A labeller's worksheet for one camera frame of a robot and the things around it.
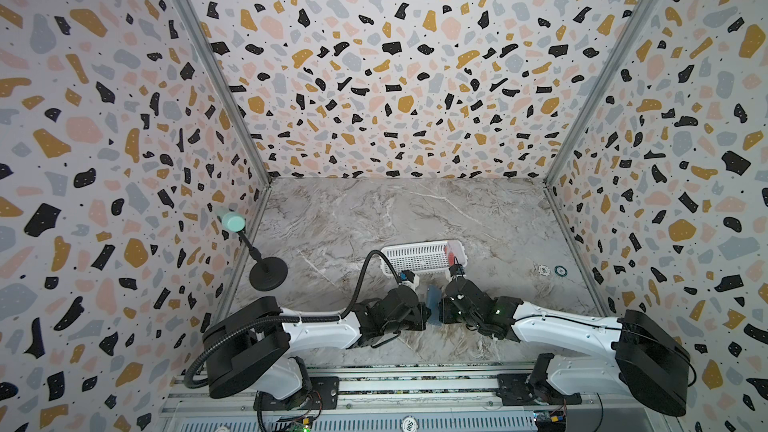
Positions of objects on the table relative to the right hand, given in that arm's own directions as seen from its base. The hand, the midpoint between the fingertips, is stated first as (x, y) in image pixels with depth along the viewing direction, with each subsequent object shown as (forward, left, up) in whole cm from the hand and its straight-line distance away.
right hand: (437, 301), depth 84 cm
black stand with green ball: (+9, +52, -3) cm, 53 cm away
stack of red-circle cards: (+16, -6, -4) cm, 17 cm away
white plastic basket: (+18, +1, -7) cm, 19 cm away
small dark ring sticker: (+14, -41, -7) cm, 44 cm away
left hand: (-4, 0, +3) cm, 5 cm away
